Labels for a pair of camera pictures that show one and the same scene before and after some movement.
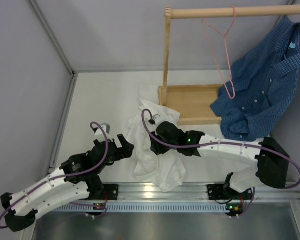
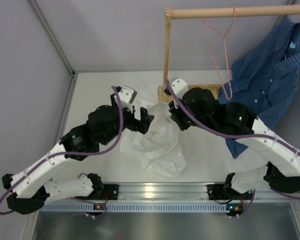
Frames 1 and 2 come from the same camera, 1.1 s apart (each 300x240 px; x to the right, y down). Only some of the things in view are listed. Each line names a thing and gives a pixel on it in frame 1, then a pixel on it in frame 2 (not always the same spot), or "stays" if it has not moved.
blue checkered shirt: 256,99 stays
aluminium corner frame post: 65,112 stays
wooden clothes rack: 193,102 stays
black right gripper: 156,148 → 176,116
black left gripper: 125,151 → 140,126
